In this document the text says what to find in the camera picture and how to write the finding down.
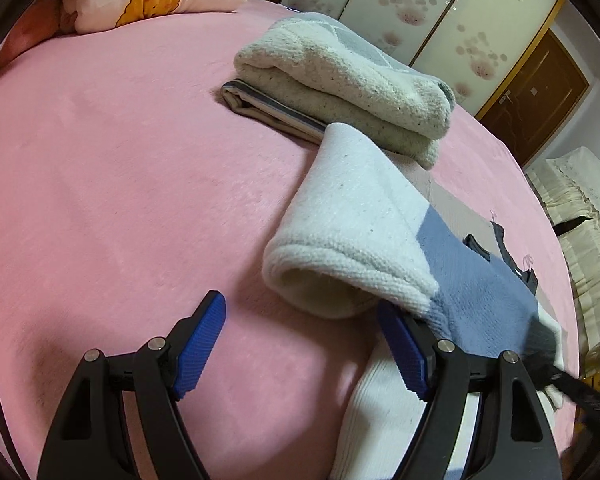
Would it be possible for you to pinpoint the striped knit children's sweater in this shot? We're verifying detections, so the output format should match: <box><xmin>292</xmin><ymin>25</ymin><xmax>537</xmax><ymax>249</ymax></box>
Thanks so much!
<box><xmin>261</xmin><ymin>121</ymin><xmax>566</xmax><ymax>480</ymax></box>

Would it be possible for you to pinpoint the dark brown wooden door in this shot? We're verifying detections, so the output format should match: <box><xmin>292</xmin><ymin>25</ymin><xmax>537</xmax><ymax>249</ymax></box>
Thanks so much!
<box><xmin>480</xmin><ymin>30</ymin><xmax>588</xmax><ymax>166</ymax></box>

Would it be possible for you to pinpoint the pink bed blanket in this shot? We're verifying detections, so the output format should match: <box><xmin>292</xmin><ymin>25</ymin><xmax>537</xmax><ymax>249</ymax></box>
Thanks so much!
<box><xmin>0</xmin><ymin>0</ymin><xmax>581</xmax><ymax>480</ymax></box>

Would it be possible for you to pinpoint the grey white fleece folded garment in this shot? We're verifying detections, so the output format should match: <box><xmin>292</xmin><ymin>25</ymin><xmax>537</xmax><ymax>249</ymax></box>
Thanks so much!
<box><xmin>234</xmin><ymin>12</ymin><xmax>455</xmax><ymax>170</ymax></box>

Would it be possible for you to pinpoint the floral sliding wardrobe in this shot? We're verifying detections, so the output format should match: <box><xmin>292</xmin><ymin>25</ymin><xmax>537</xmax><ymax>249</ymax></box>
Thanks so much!
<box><xmin>272</xmin><ymin>0</ymin><xmax>564</xmax><ymax>117</ymax></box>

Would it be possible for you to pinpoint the striped folded garment at bottom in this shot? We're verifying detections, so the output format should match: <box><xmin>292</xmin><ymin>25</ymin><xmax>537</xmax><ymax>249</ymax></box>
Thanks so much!
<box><xmin>220</xmin><ymin>79</ymin><xmax>326</xmax><ymax>145</ymax></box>

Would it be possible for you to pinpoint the cream lace covered furniture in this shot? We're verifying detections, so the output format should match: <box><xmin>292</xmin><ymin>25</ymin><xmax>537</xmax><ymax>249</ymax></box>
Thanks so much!
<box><xmin>527</xmin><ymin>146</ymin><xmax>600</xmax><ymax>370</ymax></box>

